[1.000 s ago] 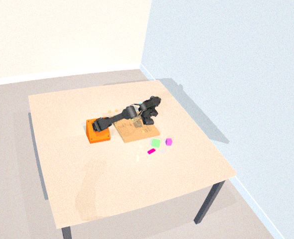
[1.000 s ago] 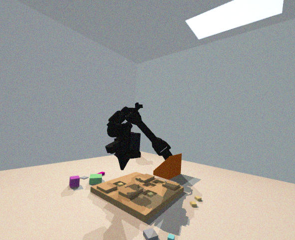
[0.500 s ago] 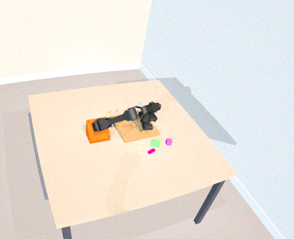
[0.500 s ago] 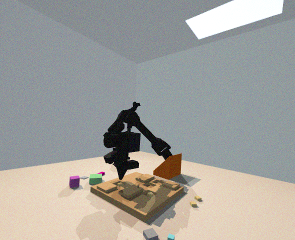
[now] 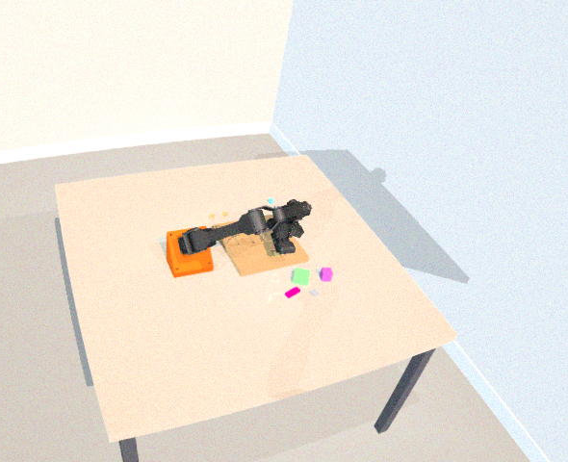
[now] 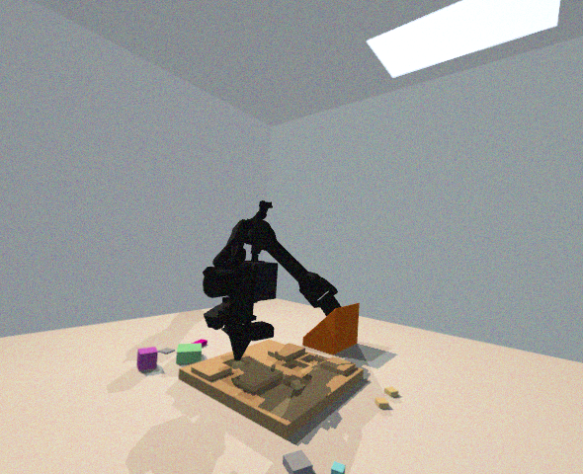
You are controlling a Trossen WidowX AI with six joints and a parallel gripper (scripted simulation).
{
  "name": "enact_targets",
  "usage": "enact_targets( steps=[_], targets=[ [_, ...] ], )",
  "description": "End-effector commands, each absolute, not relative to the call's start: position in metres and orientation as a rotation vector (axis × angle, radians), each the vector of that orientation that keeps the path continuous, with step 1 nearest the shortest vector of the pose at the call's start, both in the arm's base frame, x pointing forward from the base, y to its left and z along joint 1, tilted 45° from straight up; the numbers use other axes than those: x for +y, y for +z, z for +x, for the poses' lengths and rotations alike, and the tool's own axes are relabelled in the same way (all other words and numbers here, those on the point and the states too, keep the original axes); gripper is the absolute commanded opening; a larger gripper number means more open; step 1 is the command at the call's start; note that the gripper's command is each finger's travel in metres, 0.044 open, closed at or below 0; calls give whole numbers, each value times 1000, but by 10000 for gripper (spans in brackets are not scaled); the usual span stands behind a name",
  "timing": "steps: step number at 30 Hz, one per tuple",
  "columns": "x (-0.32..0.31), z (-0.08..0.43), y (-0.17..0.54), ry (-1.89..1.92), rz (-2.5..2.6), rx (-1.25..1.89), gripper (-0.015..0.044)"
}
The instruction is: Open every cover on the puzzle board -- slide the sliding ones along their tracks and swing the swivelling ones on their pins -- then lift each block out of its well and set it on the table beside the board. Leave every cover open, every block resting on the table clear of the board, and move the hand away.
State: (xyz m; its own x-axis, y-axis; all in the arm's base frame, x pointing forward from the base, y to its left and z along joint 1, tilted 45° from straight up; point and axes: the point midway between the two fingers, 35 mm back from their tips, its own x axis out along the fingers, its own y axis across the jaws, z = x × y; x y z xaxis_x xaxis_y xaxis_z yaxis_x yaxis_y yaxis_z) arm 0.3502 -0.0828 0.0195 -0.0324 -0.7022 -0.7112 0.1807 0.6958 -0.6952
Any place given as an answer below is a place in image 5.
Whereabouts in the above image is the purple cube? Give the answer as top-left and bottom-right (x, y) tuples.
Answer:
(320, 268), (333, 282)

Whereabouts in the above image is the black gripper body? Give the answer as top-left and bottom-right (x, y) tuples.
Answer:
(267, 218), (296, 254)

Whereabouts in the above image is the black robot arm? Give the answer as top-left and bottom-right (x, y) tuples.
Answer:
(177, 199), (312, 256)

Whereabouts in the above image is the green block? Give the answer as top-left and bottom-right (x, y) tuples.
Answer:
(293, 268), (310, 286)

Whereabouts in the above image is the magenta rectangular block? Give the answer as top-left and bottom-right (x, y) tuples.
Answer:
(285, 287), (300, 297)

